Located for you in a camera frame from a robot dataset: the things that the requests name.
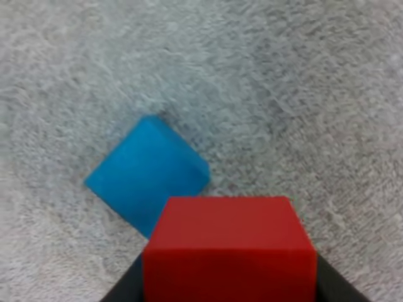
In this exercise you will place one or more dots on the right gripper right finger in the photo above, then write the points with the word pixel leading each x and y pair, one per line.
pixel 335 286

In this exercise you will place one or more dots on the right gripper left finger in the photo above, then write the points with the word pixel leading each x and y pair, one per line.
pixel 127 287

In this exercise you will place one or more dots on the red cube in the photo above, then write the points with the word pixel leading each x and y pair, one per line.
pixel 228 248

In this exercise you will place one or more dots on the blue cube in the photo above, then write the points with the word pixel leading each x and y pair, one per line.
pixel 141 171

